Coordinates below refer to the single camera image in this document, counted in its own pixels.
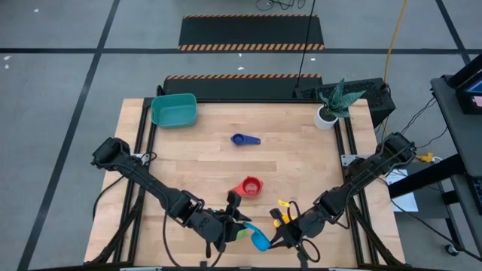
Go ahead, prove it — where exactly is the yellow measuring cup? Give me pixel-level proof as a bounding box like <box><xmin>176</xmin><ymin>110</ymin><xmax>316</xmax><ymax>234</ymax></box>
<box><xmin>273</xmin><ymin>212</ymin><xmax>297</xmax><ymax>229</ymax></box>

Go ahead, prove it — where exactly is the white plant pot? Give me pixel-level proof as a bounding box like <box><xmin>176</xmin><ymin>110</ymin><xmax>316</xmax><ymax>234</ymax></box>
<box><xmin>313</xmin><ymin>105</ymin><xmax>339</xmax><ymax>131</ymax></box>

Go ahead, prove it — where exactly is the black laptop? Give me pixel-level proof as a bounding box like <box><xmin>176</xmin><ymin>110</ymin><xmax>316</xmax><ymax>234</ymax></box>
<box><xmin>447</xmin><ymin>54</ymin><xmax>482</xmax><ymax>115</ymax></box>

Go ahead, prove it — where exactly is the red measuring cup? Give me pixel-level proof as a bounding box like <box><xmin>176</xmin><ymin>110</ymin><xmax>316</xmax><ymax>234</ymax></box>
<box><xmin>229</xmin><ymin>175</ymin><xmax>265</xmax><ymax>199</ymax></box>

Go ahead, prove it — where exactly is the grey side desk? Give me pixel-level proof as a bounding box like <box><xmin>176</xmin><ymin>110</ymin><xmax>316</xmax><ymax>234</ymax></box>
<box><xmin>387</xmin><ymin>54</ymin><xmax>482</xmax><ymax>271</ymax></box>

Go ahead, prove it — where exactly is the white paper sheet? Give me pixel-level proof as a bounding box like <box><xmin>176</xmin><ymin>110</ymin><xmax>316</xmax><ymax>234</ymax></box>
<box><xmin>384</xmin><ymin>168</ymin><xmax>419</xmax><ymax>214</ymax></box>

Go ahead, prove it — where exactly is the black hazard-striped floor mat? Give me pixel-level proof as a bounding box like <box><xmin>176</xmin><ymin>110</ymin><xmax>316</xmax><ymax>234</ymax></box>
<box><xmin>162</xmin><ymin>73</ymin><xmax>324</xmax><ymax>101</ymax></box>
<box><xmin>177</xmin><ymin>14</ymin><xmax>325</xmax><ymax>52</ymax></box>

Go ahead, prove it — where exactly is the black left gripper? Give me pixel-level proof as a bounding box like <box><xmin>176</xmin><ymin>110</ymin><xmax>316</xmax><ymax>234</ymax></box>
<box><xmin>187</xmin><ymin>191</ymin><xmax>253</xmax><ymax>254</ymax></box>

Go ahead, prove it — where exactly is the light blue measuring cup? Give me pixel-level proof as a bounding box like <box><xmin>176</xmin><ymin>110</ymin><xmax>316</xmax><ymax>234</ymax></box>
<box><xmin>243</xmin><ymin>221</ymin><xmax>273</xmax><ymax>253</ymax></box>

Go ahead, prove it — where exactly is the small navy measuring cup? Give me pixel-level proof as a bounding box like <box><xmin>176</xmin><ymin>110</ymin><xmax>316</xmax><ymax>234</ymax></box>
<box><xmin>230</xmin><ymin>133</ymin><xmax>261</xmax><ymax>147</ymax></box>

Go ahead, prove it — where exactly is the teal plastic basket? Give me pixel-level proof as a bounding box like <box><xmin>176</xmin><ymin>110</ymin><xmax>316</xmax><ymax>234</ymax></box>
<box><xmin>151</xmin><ymin>93</ymin><xmax>199</xmax><ymax>129</ymax></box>

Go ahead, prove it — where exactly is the black computer box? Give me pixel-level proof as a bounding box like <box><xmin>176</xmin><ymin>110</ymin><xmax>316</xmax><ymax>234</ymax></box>
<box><xmin>293</xmin><ymin>78</ymin><xmax>397</xmax><ymax>129</ymax></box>

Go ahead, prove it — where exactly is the black table frame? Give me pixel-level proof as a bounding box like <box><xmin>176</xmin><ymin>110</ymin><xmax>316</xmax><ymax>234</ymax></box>
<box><xmin>84</xmin><ymin>96</ymin><xmax>407</xmax><ymax>271</ymax></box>

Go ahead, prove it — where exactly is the black hanging cable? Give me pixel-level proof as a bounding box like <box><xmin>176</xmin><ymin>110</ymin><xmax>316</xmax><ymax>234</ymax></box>
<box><xmin>294</xmin><ymin>0</ymin><xmax>316</xmax><ymax>90</ymax></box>

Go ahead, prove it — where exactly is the green snake plant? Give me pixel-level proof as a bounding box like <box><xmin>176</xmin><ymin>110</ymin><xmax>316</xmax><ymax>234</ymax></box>
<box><xmin>319</xmin><ymin>78</ymin><xmax>367</xmax><ymax>120</ymax></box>

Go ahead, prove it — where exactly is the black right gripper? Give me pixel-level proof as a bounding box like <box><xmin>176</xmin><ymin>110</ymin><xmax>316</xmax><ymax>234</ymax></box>
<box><xmin>269</xmin><ymin>209</ymin><xmax>329</xmax><ymax>264</ymax></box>

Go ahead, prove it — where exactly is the yellow hanging cable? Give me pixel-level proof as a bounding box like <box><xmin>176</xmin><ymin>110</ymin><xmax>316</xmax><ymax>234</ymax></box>
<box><xmin>379</xmin><ymin>0</ymin><xmax>410</xmax><ymax>137</ymax></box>

